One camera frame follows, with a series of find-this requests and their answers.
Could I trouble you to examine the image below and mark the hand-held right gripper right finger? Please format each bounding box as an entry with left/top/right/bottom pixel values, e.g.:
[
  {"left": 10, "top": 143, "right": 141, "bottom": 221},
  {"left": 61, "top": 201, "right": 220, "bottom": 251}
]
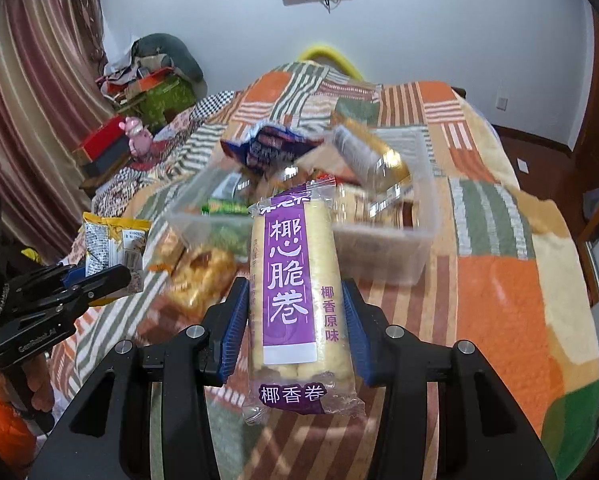
[{"left": 342, "top": 279, "right": 560, "bottom": 480}]

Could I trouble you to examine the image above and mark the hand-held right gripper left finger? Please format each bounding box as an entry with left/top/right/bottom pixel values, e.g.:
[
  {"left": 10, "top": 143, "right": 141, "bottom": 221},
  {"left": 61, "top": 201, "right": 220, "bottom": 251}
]
[{"left": 30, "top": 276, "right": 253, "bottom": 480}]

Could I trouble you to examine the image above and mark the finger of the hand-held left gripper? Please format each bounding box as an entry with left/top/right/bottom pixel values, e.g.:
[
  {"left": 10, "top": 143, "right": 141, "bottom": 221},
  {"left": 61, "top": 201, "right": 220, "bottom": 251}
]
[
  {"left": 4, "top": 264, "right": 88, "bottom": 308},
  {"left": 10, "top": 265, "right": 133, "bottom": 333}
]

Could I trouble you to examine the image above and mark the yellow snack packet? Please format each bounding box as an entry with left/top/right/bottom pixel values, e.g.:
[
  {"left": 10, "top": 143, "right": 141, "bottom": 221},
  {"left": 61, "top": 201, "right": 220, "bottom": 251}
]
[{"left": 82, "top": 212, "right": 153, "bottom": 293}]

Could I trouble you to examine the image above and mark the purple label roll packet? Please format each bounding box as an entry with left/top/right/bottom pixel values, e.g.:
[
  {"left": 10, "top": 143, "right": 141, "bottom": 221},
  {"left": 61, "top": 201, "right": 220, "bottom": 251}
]
[{"left": 242, "top": 180, "right": 367, "bottom": 426}]

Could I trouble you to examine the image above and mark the clear plastic container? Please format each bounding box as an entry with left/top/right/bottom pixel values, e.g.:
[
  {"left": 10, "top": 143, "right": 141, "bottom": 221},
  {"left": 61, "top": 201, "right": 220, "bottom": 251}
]
[{"left": 166, "top": 125, "right": 443, "bottom": 288}]

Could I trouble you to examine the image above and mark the small green packet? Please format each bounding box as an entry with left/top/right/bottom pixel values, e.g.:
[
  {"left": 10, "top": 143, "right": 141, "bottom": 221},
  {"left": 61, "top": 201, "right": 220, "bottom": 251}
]
[{"left": 202, "top": 199, "right": 253, "bottom": 216}]

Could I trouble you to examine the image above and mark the gold-edged biscuit pack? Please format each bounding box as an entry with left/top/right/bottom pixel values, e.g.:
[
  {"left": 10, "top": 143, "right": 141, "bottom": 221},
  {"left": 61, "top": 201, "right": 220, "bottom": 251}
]
[{"left": 329, "top": 120, "right": 413, "bottom": 196}]

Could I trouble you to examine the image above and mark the blue snack packet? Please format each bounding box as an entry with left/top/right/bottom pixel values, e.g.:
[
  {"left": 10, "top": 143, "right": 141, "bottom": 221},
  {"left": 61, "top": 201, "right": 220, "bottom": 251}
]
[{"left": 220, "top": 122, "right": 325, "bottom": 181}]

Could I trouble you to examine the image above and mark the person's left forearm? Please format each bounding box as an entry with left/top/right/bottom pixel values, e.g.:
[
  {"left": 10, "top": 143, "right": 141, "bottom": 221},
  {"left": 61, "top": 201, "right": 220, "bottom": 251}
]
[{"left": 0, "top": 372, "right": 38, "bottom": 468}]

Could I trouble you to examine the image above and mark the person's left hand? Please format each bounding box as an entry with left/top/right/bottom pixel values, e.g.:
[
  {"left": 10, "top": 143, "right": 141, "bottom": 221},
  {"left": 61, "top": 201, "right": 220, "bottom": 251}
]
[{"left": 22, "top": 352, "right": 56, "bottom": 418}]

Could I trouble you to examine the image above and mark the golden pastry packet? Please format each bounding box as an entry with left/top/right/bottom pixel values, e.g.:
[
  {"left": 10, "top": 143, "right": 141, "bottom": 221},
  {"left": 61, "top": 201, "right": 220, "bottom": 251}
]
[{"left": 170, "top": 245, "right": 238, "bottom": 318}]

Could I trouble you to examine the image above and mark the dark box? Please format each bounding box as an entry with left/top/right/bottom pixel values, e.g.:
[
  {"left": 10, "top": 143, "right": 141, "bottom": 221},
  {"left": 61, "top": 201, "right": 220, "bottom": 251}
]
[{"left": 82, "top": 142, "right": 133, "bottom": 178}]

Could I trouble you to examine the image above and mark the red box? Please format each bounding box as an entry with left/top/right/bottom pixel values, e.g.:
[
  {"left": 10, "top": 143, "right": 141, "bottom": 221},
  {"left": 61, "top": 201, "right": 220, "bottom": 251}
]
[{"left": 72, "top": 115, "right": 130, "bottom": 158}]

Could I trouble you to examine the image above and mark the pink plush toy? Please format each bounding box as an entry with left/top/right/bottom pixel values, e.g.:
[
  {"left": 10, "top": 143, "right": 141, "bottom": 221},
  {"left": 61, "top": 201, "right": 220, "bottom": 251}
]
[{"left": 124, "top": 116, "right": 153, "bottom": 158}]

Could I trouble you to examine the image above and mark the striped curtain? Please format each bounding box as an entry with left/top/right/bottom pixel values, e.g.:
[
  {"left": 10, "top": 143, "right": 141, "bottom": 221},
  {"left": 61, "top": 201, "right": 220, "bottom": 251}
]
[{"left": 0, "top": 0, "right": 110, "bottom": 261}]

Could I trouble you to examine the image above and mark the green printed bag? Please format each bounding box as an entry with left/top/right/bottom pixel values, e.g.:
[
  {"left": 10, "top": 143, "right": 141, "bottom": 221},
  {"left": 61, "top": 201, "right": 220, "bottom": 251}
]
[{"left": 117, "top": 77, "right": 195, "bottom": 123}]

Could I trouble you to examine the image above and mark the orange flat box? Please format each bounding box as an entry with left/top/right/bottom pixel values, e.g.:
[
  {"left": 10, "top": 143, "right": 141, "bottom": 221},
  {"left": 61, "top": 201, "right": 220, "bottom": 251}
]
[{"left": 124, "top": 67, "right": 173, "bottom": 98}]

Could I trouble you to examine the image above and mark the pile of clothes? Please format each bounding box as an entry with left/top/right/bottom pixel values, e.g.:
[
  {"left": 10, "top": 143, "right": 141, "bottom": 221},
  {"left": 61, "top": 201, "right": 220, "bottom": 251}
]
[{"left": 97, "top": 52, "right": 150, "bottom": 96}]

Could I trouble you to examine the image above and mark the yellow foam tube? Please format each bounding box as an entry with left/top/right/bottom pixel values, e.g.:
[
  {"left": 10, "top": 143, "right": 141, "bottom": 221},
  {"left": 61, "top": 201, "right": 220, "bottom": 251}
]
[{"left": 299, "top": 45, "right": 365, "bottom": 81}]

